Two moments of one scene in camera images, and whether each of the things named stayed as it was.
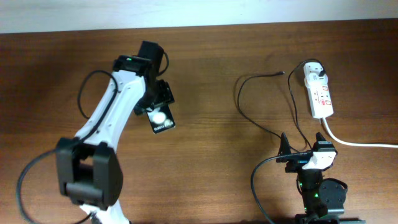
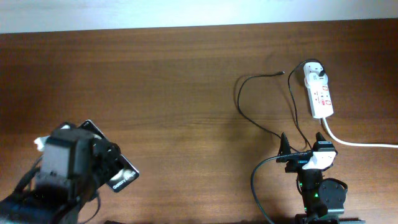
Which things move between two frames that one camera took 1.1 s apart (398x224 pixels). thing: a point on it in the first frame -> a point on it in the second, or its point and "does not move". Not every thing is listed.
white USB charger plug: x=314 y=80 does not move
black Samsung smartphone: x=161 y=118 -> x=128 y=173
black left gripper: x=166 y=94 -> x=109 y=157
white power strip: x=320 y=98 does not move
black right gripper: x=295 y=162 does not move
